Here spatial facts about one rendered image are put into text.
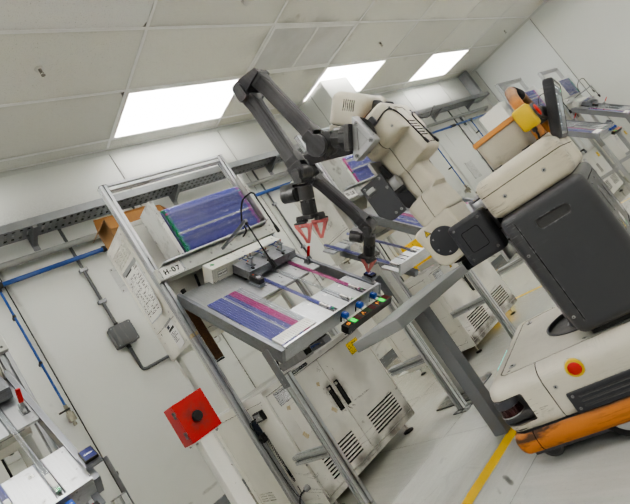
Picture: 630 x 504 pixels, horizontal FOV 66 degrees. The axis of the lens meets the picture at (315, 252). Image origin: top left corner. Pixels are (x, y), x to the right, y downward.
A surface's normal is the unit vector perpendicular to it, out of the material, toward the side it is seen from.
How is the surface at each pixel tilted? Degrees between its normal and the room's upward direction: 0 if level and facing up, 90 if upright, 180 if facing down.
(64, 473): 47
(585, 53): 90
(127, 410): 90
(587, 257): 88
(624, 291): 90
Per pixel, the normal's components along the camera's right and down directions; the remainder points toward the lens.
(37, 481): 0.00, -0.90
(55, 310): 0.51, -0.46
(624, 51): -0.65, 0.34
